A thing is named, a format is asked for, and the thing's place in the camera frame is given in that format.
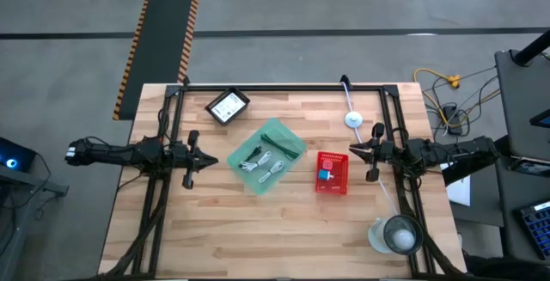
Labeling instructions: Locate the black aluminium table frame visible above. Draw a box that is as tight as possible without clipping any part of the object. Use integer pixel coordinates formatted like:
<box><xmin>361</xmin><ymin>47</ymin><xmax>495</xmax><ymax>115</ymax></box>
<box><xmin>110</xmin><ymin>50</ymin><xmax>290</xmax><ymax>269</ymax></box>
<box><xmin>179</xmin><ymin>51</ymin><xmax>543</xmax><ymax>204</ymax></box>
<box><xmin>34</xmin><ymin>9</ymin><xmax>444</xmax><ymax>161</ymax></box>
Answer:
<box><xmin>101</xmin><ymin>74</ymin><xmax>468</xmax><ymax>281</ymax></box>

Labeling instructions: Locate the computer with blue light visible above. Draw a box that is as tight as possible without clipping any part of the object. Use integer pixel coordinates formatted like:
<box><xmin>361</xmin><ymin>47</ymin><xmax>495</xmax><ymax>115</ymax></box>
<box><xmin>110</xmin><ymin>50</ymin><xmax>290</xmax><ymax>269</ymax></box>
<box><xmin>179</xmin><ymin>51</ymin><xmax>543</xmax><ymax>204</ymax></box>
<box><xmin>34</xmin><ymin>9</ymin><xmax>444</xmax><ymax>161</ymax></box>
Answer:
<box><xmin>0</xmin><ymin>137</ymin><xmax>38</xmax><ymax>174</ymax></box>

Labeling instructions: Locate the yellow extension cable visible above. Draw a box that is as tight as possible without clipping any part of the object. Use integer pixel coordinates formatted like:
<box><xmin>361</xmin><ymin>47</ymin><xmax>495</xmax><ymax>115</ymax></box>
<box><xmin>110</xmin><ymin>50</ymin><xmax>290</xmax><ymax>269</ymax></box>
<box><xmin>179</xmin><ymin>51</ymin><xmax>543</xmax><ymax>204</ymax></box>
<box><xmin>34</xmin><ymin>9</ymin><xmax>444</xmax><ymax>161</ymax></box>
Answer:
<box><xmin>412</xmin><ymin>67</ymin><xmax>503</xmax><ymax>130</ymax></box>

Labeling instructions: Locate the black round pole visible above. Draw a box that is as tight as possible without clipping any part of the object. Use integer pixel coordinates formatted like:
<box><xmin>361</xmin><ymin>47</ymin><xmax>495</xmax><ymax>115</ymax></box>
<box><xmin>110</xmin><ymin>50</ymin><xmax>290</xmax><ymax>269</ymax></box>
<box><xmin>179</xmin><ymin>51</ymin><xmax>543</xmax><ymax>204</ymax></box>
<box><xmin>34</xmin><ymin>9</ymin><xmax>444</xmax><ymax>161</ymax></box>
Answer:
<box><xmin>510</xmin><ymin>29</ymin><xmax>550</xmax><ymax>67</ymax></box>

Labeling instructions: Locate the short black cable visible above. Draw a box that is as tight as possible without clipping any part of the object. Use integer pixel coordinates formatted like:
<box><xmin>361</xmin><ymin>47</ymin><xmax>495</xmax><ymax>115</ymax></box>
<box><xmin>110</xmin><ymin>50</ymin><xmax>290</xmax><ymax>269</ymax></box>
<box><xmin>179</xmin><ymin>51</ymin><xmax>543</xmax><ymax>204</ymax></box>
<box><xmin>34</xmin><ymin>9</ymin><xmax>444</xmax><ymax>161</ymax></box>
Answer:
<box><xmin>243</xmin><ymin>144</ymin><xmax>264</xmax><ymax>162</ymax></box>

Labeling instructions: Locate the red plastic mesh basket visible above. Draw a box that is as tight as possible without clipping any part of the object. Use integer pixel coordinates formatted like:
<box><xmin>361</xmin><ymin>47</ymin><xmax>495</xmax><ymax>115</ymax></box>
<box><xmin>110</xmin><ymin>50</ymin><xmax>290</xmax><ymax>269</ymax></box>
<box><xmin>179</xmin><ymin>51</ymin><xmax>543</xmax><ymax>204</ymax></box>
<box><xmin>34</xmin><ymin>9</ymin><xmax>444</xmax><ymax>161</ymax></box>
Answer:
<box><xmin>315</xmin><ymin>150</ymin><xmax>350</xmax><ymax>196</ymax></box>

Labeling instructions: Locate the white paper sheet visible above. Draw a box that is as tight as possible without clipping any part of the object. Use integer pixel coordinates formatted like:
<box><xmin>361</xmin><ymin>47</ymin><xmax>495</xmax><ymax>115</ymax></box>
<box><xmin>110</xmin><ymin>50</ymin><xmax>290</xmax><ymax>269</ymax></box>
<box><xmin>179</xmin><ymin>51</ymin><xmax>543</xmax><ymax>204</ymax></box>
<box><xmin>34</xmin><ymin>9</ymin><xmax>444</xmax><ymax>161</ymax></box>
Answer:
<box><xmin>438</xmin><ymin>162</ymin><xmax>472</xmax><ymax>207</ymax></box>

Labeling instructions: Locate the grey desk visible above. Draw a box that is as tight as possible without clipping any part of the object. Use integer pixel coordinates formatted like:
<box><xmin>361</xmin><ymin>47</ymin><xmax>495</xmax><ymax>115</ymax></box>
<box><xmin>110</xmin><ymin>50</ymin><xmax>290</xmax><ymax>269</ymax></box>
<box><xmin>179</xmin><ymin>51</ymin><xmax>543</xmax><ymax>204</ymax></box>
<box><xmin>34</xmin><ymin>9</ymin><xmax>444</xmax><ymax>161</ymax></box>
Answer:
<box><xmin>493</xmin><ymin>48</ymin><xmax>550</xmax><ymax>162</ymax></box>

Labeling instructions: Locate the black hazard-striped floor mat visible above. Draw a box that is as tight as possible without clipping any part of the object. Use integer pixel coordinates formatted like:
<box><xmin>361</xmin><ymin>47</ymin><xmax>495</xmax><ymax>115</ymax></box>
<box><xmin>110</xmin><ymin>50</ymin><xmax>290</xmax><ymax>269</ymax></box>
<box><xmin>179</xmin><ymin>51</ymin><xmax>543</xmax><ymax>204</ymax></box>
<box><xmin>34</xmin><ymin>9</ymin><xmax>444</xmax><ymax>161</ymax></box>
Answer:
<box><xmin>112</xmin><ymin>0</ymin><xmax>202</xmax><ymax>121</ymax></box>

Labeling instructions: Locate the dark green cable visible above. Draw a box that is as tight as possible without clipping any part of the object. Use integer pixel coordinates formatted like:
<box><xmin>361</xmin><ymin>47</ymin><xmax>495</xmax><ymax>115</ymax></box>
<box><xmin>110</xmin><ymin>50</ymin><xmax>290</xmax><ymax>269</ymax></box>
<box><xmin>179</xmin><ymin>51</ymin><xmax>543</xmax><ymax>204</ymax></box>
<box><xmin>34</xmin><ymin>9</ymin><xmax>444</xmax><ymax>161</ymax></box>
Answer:
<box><xmin>260</xmin><ymin>132</ymin><xmax>301</xmax><ymax>161</ymax></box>

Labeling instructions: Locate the black plastic mesh basket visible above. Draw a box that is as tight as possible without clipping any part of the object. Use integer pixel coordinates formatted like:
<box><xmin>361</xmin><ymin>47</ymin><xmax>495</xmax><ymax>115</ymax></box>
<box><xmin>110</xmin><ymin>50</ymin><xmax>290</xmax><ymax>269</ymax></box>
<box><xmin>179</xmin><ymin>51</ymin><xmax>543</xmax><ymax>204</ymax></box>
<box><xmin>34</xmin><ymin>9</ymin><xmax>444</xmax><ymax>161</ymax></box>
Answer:
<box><xmin>204</xmin><ymin>86</ymin><xmax>252</xmax><ymax>126</ymax></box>

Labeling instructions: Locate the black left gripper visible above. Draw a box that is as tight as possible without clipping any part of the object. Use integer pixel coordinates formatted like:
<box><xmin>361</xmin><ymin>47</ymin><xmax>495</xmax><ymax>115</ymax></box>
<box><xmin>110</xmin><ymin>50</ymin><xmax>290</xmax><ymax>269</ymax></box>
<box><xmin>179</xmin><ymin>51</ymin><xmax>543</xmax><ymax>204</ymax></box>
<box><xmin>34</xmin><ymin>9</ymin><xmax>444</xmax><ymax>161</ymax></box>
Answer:
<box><xmin>170</xmin><ymin>129</ymin><xmax>220</xmax><ymax>190</ymax></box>

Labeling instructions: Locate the black keyboard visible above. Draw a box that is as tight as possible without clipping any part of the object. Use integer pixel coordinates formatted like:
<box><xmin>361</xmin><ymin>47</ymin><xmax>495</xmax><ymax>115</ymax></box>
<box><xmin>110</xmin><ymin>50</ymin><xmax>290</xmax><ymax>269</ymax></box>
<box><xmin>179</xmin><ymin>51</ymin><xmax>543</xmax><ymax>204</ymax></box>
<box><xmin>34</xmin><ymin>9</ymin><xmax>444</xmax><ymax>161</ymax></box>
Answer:
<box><xmin>514</xmin><ymin>200</ymin><xmax>550</xmax><ymax>260</ymax></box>

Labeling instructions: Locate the black power adapter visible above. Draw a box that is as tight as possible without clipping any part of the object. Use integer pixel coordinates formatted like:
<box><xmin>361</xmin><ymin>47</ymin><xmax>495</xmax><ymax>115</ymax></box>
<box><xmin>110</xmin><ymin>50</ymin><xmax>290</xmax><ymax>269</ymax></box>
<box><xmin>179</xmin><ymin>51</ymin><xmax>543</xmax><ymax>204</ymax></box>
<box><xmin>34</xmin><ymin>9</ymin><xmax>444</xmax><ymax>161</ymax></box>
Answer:
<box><xmin>442</xmin><ymin>104</ymin><xmax>464</xmax><ymax>137</ymax></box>

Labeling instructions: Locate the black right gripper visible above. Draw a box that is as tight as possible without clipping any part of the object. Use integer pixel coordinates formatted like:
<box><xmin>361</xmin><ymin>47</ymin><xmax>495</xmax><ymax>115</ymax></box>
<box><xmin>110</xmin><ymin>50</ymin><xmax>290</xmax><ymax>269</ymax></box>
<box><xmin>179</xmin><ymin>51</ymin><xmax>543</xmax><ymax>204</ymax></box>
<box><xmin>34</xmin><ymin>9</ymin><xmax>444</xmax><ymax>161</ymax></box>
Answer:
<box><xmin>348</xmin><ymin>122</ymin><xmax>396</xmax><ymax>183</ymax></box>

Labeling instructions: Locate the teal translucent plastic bin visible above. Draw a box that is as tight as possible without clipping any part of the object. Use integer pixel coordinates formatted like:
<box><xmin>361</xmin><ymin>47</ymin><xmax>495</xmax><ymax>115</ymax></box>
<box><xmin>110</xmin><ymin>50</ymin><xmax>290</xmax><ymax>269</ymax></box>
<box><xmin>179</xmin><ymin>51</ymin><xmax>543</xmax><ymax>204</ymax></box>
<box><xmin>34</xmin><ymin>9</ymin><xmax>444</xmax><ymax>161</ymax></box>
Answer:
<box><xmin>226</xmin><ymin>117</ymin><xmax>309</xmax><ymax>197</ymax></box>

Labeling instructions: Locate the white lamp cord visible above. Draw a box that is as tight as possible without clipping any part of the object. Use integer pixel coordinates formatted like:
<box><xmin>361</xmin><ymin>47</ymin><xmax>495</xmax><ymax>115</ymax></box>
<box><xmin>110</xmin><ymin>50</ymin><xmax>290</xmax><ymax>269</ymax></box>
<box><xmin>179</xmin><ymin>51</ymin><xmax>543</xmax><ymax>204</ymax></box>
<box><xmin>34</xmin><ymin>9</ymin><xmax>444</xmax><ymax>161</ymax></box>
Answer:
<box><xmin>341</xmin><ymin>82</ymin><xmax>395</xmax><ymax>218</ymax></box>

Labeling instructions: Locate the grey equipment stand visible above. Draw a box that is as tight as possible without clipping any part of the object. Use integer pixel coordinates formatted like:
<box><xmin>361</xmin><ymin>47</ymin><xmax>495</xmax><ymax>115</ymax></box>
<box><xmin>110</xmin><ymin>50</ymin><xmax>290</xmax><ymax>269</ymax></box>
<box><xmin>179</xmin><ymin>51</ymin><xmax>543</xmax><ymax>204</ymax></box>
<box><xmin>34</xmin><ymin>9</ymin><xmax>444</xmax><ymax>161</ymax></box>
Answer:
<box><xmin>0</xmin><ymin>173</ymin><xmax>70</xmax><ymax>281</ymax></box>

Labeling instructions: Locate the white green-edged product box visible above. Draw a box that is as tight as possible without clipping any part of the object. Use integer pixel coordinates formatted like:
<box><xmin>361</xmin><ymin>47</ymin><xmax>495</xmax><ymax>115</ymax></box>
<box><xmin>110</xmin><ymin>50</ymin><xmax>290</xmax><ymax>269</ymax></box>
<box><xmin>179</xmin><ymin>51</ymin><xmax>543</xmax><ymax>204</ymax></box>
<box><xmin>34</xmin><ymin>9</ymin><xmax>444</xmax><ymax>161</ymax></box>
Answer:
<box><xmin>210</xmin><ymin>91</ymin><xmax>248</xmax><ymax>123</ymax></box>

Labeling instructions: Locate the clear round container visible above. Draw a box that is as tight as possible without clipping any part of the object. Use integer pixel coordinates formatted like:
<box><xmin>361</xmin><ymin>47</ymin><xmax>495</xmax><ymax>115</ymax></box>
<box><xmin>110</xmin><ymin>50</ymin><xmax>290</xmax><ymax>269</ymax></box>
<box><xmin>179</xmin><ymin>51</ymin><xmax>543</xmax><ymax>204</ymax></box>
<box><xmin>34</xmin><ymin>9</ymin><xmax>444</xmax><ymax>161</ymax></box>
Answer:
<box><xmin>367</xmin><ymin>215</ymin><xmax>425</xmax><ymax>260</ymax></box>

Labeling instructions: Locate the white round cord switch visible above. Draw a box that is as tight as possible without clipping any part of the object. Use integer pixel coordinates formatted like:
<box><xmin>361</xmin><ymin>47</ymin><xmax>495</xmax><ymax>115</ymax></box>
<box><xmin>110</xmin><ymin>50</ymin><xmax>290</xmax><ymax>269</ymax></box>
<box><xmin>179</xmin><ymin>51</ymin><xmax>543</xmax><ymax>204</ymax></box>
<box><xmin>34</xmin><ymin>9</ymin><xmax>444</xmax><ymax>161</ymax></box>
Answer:
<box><xmin>343</xmin><ymin>111</ymin><xmax>364</xmax><ymax>130</ymax></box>

